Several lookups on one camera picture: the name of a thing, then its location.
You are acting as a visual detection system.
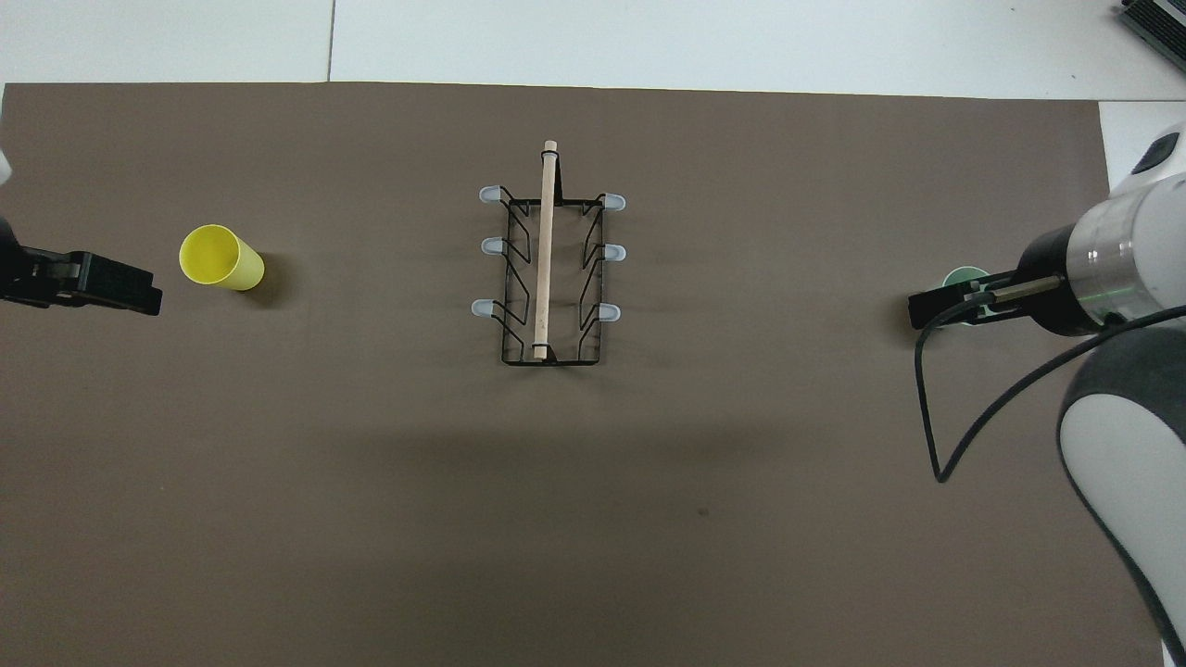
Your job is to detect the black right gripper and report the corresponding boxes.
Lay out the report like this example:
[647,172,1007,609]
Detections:
[908,222,1102,337]

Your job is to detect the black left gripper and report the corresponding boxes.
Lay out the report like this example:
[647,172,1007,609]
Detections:
[0,218,164,317]

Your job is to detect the pale green plastic cup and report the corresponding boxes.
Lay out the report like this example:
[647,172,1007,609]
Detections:
[941,266,994,327]

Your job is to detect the yellow plastic cup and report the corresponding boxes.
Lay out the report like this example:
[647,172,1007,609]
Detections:
[179,224,266,292]

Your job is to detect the grey ribbed device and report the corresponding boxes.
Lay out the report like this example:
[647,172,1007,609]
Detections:
[1118,0,1186,47]

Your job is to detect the brown table mat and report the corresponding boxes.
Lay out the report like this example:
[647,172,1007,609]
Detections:
[0,82,1165,667]

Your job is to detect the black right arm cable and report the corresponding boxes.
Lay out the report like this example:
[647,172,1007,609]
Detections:
[915,304,1186,485]

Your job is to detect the black wire cup rack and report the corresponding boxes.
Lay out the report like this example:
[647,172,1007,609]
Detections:
[471,139,627,367]

